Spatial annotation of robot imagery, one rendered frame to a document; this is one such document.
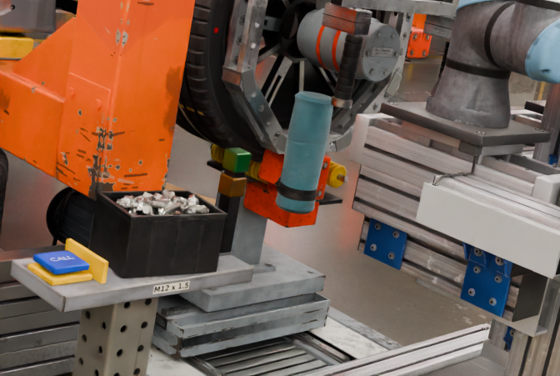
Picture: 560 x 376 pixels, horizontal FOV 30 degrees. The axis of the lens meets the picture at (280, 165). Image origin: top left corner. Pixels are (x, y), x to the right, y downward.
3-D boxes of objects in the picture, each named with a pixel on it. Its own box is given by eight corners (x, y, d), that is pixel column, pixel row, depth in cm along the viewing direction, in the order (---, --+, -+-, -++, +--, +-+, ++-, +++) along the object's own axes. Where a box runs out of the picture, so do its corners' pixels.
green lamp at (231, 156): (236, 166, 204) (239, 147, 203) (249, 172, 201) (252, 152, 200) (220, 167, 201) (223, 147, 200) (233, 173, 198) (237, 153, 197)
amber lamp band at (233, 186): (231, 191, 205) (235, 171, 204) (245, 197, 202) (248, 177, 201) (216, 192, 202) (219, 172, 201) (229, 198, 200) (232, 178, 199)
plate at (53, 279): (67, 263, 185) (67, 258, 185) (92, 280, 179) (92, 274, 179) (27, 268, 179) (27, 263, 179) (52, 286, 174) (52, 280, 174)
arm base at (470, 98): (524, 127, 188) (537, 73, 186) (477, 129, 178) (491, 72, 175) (456, 106, 198) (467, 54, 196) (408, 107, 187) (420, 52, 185)
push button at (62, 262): (66, 261, 184) (67, 249, 183) (88, 275, 179) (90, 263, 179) (31, 265, 179) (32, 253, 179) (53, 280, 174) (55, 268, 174)
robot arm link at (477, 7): (481, 58, 194) (497, -14, 190) (532, 75, 183) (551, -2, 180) (432, 53, 187) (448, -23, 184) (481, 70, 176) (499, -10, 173)
